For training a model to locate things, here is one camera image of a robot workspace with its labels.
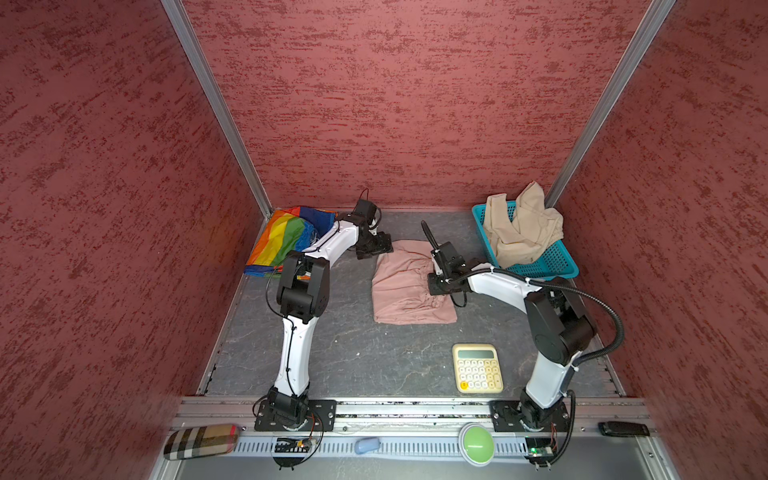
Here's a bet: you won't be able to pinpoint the small blue grey eraser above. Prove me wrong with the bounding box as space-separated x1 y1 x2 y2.
354 437 381 455

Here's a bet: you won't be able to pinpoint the aluminium front rail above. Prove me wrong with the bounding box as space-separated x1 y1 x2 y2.
169 396 678 479

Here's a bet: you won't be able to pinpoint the rainbow striped shorts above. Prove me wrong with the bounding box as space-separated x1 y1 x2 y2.
244 206 336 277

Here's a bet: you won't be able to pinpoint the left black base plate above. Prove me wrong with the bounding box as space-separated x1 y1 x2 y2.
253 400 337 433

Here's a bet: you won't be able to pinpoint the left small circuit board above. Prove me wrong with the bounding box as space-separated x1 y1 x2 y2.
272 437 316 470

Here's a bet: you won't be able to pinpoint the teal plastic basket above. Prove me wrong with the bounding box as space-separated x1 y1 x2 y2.
471 204 579 281

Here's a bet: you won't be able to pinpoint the black remote device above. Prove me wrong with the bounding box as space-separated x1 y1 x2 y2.
598 421 650 438

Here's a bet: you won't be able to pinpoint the black corrugated cable hose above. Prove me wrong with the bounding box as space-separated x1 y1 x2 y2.
419 219 625 466

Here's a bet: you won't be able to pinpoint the left aluminium corner post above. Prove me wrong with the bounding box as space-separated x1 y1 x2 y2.
161 0 273 218

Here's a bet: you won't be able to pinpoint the right aluminium corner post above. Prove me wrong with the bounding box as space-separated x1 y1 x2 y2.
545 0 676 208

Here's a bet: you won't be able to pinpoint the cream yellow calculator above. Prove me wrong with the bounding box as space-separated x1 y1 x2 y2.
452 343 504 394

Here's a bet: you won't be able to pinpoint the pink shorts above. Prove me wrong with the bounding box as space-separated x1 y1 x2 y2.
372 240 457 325

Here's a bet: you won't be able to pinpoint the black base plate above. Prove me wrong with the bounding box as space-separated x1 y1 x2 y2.
253 400 337 433
489 400 570 433

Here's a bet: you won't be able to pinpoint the green round push button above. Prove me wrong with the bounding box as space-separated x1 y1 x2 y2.
458 423 495 467

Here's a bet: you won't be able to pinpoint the small circuit board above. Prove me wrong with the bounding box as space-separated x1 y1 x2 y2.
525 437 558 469
272 437 316 470

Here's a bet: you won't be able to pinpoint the beige shorts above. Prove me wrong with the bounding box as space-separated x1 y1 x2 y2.
483 182 564 268

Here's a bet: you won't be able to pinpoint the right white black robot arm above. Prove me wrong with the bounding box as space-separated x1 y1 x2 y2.
427 264 596 431

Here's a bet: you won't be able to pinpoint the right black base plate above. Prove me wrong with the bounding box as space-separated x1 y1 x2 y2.
489 400 570 433

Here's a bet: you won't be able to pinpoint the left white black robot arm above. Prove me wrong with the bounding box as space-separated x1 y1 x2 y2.
266 214 392 430

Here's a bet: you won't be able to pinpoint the right small circuit board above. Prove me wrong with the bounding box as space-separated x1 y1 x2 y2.
525 437 558 469

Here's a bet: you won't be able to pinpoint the plaid glasses case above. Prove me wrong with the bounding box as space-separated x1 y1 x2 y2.
163 424 241 461

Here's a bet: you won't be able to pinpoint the aluminium corner post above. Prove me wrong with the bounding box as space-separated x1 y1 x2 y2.
545 0 676 208
161 0 273 218

